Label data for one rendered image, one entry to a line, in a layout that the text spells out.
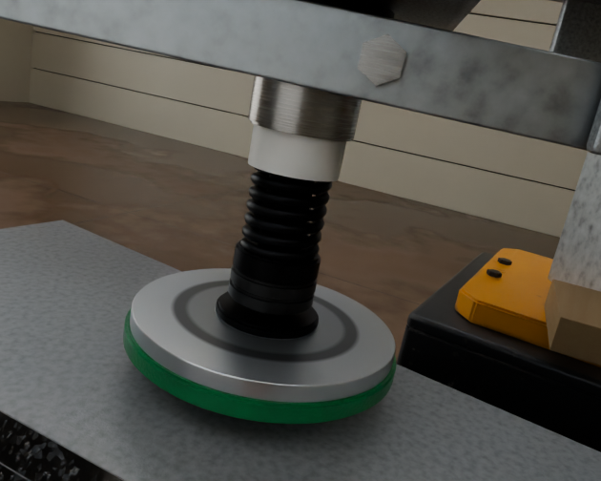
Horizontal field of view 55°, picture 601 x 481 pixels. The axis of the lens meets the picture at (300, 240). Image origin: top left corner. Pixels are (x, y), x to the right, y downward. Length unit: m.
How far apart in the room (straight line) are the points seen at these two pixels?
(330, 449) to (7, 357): 0.26
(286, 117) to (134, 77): 7.81
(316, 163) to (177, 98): 7.38
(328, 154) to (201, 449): 0.22
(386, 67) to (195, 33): 0.12
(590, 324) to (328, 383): 0.52
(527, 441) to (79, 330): 0.39
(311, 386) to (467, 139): 6.09
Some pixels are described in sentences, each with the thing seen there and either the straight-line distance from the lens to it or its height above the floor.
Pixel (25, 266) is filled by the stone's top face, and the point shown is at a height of 0.82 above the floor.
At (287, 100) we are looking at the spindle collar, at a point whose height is 1.05.
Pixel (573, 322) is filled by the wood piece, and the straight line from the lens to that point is 0.85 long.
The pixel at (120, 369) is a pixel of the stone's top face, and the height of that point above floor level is 0.82.
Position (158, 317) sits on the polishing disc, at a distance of 0.45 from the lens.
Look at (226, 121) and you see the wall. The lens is 7.38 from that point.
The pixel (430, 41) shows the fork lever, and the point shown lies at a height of 1.10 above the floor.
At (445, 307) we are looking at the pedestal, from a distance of 1.02.
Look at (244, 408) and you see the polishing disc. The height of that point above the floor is 0.86.
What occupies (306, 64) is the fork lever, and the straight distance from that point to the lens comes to 0.37.
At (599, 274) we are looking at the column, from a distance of 1.09.
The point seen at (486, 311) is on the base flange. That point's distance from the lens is 0.98.
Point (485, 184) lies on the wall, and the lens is 6.43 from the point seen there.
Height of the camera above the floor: 1.07
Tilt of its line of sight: 16 degrees down
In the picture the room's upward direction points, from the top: 11 degrees clockwise
